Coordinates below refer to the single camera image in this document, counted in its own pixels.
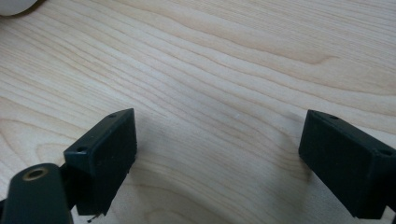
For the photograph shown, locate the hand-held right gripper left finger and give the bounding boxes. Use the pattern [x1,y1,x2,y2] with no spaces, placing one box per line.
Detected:
[63,107,138,217]

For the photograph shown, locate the white round object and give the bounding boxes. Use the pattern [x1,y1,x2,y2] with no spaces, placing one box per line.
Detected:
[0,0,39,17]

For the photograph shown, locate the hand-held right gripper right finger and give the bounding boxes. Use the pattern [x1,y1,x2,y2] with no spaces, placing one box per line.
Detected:
[298,108,396,220]

